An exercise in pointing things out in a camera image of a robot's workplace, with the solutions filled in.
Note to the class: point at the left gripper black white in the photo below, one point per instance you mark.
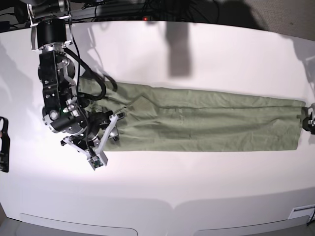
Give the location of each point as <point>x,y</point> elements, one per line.
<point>307,118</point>

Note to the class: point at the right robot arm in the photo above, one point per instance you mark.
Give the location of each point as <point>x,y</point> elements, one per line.
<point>64,105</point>

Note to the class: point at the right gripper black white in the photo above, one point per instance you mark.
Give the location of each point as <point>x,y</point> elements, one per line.
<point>90,136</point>

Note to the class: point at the green T-shirt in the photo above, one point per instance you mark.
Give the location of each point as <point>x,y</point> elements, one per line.
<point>165,119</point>

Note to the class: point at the black power strip red light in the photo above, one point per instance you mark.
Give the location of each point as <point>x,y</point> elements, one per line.
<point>125,18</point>

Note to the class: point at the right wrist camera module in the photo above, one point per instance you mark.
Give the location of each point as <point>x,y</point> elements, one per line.
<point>98,161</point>

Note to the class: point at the black device at table edge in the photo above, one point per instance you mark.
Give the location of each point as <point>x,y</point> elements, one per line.
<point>5,146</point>

